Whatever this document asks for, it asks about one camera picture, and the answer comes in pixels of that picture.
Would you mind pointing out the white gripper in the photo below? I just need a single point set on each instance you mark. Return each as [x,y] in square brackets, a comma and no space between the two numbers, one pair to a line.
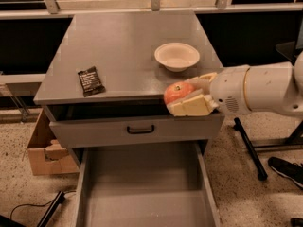
[228,90]

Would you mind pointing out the red apple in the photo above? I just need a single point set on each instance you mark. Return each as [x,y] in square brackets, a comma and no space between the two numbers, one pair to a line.
[177,90]

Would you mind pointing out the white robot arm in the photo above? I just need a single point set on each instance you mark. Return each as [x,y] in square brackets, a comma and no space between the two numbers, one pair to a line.
[273,88]

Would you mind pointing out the grey top drawer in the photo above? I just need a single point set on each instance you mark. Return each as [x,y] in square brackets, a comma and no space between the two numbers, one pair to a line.
[85,125]

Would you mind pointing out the grey drawer cabinet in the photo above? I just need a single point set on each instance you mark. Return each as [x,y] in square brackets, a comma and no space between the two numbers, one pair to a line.
[121,46]

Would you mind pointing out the open grey middle drawer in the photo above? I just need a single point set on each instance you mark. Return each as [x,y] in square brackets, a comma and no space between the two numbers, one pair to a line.
[147,185]

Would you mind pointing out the white paper bowl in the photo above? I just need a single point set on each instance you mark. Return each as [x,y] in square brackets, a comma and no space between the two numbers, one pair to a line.
[177,57]

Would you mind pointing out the black table leg base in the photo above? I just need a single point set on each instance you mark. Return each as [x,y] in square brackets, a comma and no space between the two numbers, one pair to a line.
[293,141]

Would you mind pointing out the black snack bar wrapper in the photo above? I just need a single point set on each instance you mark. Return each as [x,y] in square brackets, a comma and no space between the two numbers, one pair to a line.
[90,82]

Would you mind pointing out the black sneaker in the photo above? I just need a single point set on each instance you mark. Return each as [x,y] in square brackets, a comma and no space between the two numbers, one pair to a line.
[287,170]

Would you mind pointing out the brown cardboard box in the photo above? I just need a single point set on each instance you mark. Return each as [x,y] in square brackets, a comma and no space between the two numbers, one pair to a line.
[45,153]

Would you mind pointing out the black floor stand bar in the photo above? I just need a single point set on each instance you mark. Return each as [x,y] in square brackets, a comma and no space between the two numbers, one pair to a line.
[59,199]

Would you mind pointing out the metal window railing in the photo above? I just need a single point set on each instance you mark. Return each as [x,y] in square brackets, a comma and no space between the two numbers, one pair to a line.
[151,3]

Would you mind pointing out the black drawer handle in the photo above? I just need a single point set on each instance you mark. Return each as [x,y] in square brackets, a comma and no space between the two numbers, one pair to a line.
[132,130]

